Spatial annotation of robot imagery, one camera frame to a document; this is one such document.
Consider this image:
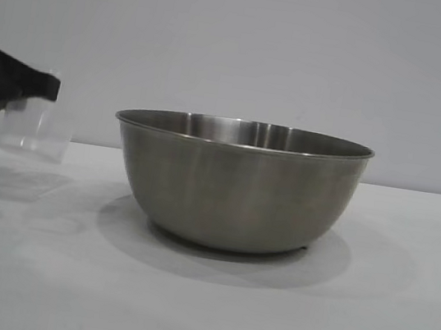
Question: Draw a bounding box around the clear plastic measuring cup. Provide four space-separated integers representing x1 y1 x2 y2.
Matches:
0 61 84 167

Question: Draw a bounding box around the large stainless steel bowl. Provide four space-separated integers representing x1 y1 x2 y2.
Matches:
97 100 377 272

